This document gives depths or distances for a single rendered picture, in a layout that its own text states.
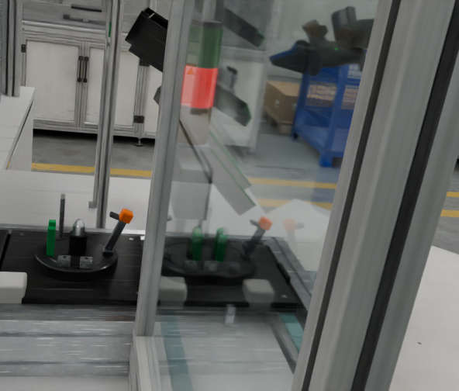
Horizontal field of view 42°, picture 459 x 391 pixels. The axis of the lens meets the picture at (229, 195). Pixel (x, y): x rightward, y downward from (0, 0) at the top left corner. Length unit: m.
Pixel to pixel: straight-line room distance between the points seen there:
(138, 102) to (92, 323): 4.16
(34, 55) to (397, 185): 4.81
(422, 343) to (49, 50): 4.13
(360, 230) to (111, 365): 0.80
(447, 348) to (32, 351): 0.77
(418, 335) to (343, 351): 1.05
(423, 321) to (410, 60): 1.16
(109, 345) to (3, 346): 0.15
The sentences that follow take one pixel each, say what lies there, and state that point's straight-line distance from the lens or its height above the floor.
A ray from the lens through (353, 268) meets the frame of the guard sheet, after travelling 0.23.
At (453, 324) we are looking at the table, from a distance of 1.38.
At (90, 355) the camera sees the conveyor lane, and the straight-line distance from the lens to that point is 0.98.
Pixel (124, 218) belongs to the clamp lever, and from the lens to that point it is 1.04.
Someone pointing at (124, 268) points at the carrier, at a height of 0.97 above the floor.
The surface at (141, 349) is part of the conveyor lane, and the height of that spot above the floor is 0.96.
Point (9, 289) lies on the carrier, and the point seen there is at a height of 0.98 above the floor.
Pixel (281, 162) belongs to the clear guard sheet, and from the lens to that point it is 0.34.
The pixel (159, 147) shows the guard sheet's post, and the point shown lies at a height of 1.25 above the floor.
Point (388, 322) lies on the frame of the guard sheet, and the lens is 0.24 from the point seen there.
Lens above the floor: 1.48
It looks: 20 degrees down
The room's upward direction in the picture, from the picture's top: 9 degrees clockwise
